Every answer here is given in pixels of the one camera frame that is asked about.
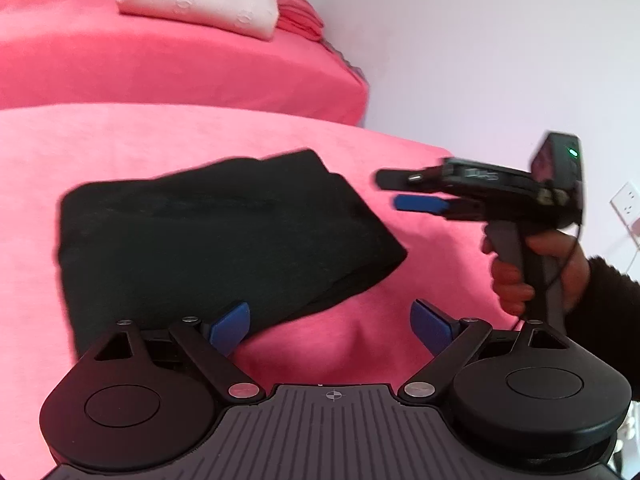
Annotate black pants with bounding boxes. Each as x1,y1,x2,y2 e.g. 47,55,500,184
58,150,407,353

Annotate black sleeved right forearm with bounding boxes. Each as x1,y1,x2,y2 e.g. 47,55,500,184
565,258,640,401

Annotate person right hand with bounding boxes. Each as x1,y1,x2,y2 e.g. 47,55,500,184
482,231,590,318

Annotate pink sheet near bed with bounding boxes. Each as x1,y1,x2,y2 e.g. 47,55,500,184
1,104,509,479

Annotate folded red blanket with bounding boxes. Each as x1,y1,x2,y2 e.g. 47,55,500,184
277,0,324,42

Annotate red sheet far bed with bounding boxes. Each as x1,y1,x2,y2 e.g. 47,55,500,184
1,0,369,126

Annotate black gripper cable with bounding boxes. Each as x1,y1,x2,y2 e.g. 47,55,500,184
508,194,586,334

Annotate white wall socket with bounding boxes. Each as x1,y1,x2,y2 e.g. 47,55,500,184
610,182,640,246

